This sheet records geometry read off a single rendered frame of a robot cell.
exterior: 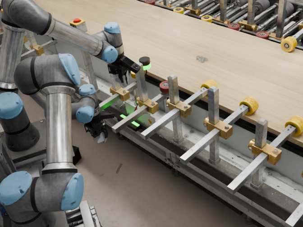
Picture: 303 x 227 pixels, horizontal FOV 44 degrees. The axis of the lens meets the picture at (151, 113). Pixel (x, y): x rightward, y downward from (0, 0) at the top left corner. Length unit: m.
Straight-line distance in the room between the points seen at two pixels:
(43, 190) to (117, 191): 1.61
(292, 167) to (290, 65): 0.65
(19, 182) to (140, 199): 1.57
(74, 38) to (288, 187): 1.24
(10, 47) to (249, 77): 1.27
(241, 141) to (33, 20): 1.21
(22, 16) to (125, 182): 1.67
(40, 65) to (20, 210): 0.48
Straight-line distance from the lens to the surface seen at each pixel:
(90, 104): 1.71
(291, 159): 1.95
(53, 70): 1.33
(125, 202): 2.76
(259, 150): 1.67
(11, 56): 1.72
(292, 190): 2.00
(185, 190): 2.76
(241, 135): 2.05
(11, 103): 1.67
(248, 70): 2.26
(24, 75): 1.37
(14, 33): 1.69
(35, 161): 1.83
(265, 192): 1.87
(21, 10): 1.56
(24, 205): 1.29
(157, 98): 2.14
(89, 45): 1.67
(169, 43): 2.58
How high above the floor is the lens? 2.14
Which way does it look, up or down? 39 degrees down
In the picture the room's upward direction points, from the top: 9 degrees counter-clockwise
